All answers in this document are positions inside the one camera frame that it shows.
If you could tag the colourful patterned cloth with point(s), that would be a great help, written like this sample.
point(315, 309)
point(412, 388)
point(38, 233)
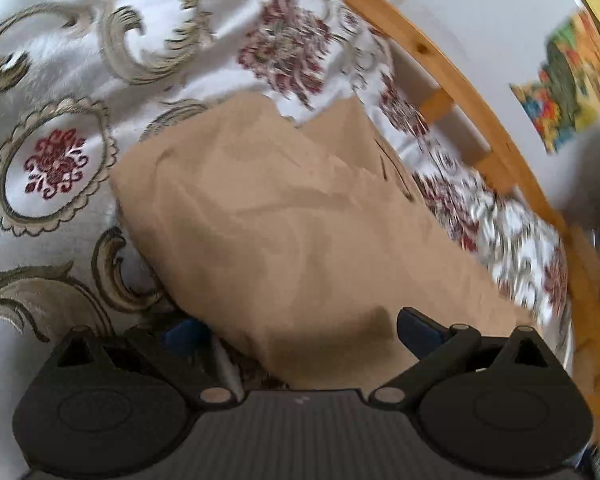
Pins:
point(570, 85)

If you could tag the white floral satin bedspread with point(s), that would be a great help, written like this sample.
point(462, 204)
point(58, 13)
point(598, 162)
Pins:
point(80, 85)

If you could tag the brown paper bag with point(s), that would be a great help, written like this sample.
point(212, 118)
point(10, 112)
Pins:
point(290, 240)

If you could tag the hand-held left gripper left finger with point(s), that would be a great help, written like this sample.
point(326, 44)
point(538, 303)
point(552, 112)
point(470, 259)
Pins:
point(182, 334)

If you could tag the wooden bed frame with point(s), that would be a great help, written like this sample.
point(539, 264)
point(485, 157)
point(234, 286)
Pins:
point(455, 75)

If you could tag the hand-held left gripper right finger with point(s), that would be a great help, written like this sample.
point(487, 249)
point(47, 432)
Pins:
point(419, 330)

